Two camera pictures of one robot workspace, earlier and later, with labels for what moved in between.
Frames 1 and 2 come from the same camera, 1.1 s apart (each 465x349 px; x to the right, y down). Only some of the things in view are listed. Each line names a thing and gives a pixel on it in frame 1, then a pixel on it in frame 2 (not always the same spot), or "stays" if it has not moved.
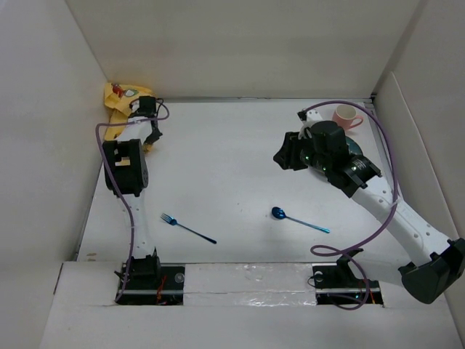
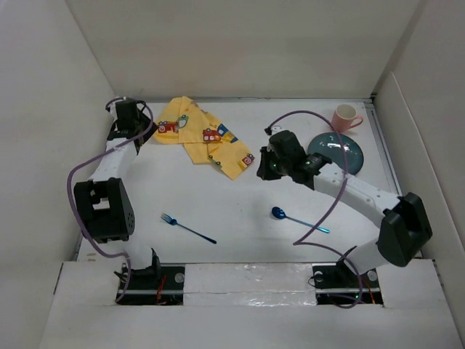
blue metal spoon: (279, 213) stays
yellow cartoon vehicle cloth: (118, 99) → (204, 139)
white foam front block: (249, 284) stays
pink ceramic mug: (344, 115) stays
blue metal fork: (174, 222) stays
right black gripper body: (293, 145) → (272, 168)
